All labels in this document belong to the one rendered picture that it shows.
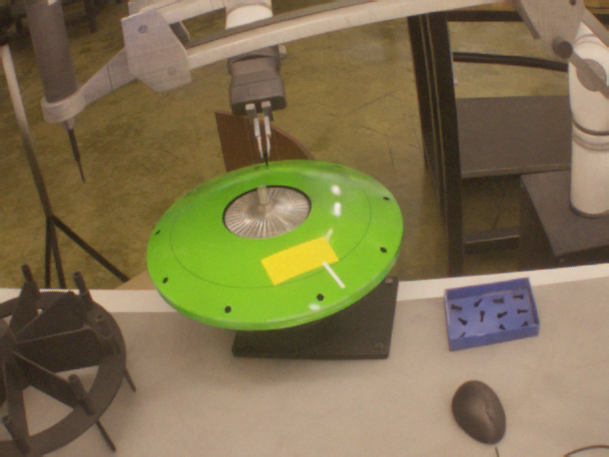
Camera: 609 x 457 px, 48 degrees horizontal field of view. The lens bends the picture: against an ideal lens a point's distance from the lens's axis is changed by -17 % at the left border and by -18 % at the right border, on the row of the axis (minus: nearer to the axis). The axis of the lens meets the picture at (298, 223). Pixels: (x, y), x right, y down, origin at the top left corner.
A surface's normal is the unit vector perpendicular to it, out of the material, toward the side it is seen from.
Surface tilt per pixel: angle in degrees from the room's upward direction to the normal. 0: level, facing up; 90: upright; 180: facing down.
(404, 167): 0
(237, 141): 90
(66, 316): 86
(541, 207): 0
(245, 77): 32
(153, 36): 90
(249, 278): 17
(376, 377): 0
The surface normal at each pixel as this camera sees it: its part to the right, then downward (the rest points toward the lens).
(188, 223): -0.37, -0.76
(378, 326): -0.14, -0.80
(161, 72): 0.10, 0.58
